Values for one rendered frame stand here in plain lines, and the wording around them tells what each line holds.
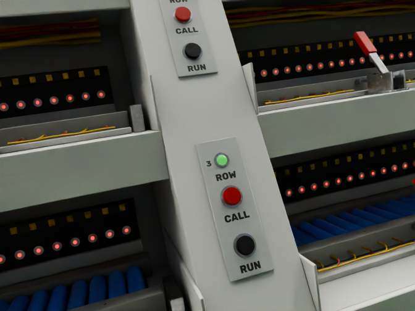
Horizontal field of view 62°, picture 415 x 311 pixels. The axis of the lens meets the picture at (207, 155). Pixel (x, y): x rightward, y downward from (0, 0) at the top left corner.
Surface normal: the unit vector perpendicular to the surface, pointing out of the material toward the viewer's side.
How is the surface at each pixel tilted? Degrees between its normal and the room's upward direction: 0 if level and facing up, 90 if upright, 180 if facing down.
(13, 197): 112
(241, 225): 90
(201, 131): 90
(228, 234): 90
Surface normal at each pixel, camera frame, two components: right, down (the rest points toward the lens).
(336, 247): 0.27, 0.08
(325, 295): -0.15, -0.98
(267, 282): 0.19, -0.30
